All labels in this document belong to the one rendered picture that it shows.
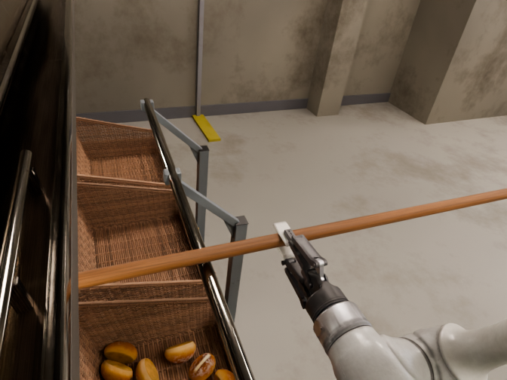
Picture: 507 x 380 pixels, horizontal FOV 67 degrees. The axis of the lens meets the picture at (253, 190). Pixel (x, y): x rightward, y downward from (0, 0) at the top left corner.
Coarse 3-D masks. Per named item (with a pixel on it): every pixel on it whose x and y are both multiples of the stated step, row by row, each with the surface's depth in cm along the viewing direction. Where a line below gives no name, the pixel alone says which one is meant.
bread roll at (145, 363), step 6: (144, 360) 114; (150, 360) 116; (138, 366) 113; (144, 366) 112; (150, 366) 114; (138, 372) 112; (144, 372) 111; (150, 372) 112; (156, 372) 114; (138, 378) 111; (144, 378) 110; (150, 378) 110; (156, 378) 112
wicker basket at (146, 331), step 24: (96, 312) 109; (120, 312) 114; (144, 312) 117; (168, 312) 121; (192, 312) 125; (96, 336) 116; (120, 336) 119; (144, 336) 124; (168, 336) 128; (216, 336) 130; (96, 360) 115; (192, 360) 122; (216, 360) 123
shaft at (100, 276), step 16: (496, 192) 107; (416, 208) 96; (432, 208) 98; (448, 208) 100; (336, 224) 87; (352, 224) 88; (368, 224) 90; (384, 224) 93; (256, 240) 80; (272, 240) 81; (160, 256) 73; (176, 256) 74; (192, 256) 74; (208, 256) 76; (224, 256) 77; (80, 272) 68; (96, 272) 68; (112, 272) 69; (128, 272) 70; (144, 272) 71; (80, 288) 67
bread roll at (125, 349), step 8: (112, 344) 117; (120, 344) 117; (128, 344) 118; (104, 352) 116; (112, 352) 115; (120, 352) 115; (128, 352) 116; (136, 352) 118; (120, 360) 117; (128, 360) 117
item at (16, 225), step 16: (16, 176) 48; (32, 176) 52; (16, 192) 45; (32, 192) 53; (16, 208) 43; (16, 224) 41; (16, 240) 39; (0, 256) 37; (16, 256) 38; (0, 272) 35; (0, 288) 34; (16, 288) 37; (0, 304) 33; (16, 304) 38; (32, 304) 39; (0, 320) 32; (0, 336) 31; (0, 352) 30
